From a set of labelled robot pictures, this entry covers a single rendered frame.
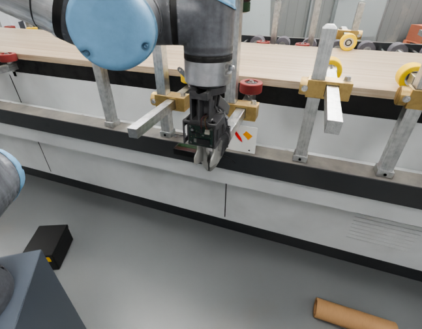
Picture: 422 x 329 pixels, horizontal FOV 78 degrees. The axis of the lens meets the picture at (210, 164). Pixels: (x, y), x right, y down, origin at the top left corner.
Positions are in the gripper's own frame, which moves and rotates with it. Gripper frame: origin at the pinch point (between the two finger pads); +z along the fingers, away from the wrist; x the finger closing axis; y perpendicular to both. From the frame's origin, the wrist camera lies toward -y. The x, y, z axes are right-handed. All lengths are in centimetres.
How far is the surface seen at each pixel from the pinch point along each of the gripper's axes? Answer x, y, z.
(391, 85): 46, -56, -10
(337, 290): 51, -38, 81
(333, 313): 47, -22, 75
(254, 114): 4.2, -28.3, -3.1
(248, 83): -0.7, -39.0, -9.6
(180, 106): -21.5, -28.1, -2.2
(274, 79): 7, -50, -9
